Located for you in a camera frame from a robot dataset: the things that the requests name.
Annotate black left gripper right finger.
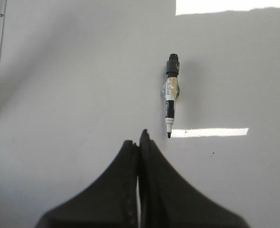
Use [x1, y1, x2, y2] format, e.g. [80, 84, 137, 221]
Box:
[139, 129, 249, 228]

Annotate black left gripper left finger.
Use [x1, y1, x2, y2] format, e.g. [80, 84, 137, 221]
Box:
[36, 140, 139, 228]

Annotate white whiteboard with aluminium frame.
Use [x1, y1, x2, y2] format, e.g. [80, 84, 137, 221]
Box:
[0, 0, 280, 228]

